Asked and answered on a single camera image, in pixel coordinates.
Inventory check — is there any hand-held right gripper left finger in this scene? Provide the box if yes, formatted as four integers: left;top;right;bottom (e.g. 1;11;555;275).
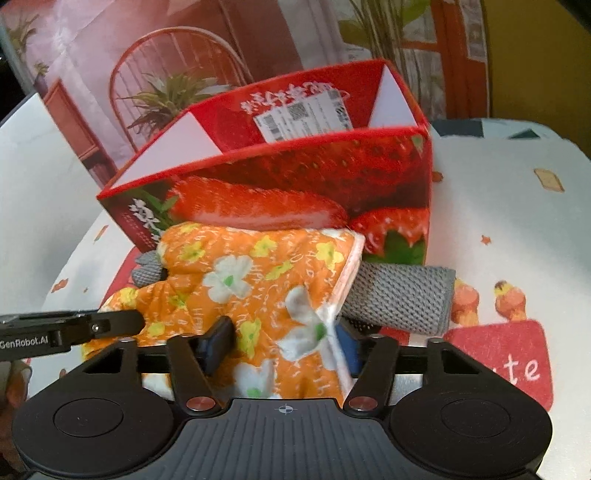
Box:
81;316;236;414

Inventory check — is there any red strawberry print box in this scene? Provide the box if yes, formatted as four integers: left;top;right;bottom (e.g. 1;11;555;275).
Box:
97;59;435;266

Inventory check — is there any orange floral quilted cloth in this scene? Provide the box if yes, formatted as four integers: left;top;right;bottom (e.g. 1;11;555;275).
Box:
81;222;366;400

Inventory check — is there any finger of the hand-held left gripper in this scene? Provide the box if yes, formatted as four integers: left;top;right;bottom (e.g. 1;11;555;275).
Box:
60;309;145;348

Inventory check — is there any yellow wooden panel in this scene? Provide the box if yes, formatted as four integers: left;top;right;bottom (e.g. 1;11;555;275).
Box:
484;0;591;162

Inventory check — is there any wall poster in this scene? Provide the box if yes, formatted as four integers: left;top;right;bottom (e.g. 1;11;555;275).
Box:
0;0;490;190

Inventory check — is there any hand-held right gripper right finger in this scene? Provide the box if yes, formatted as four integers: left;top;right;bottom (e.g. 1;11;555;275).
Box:
335;323;492;414

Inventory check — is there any grey knitted cloth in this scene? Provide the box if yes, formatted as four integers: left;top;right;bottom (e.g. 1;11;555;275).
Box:
131;251;458;337

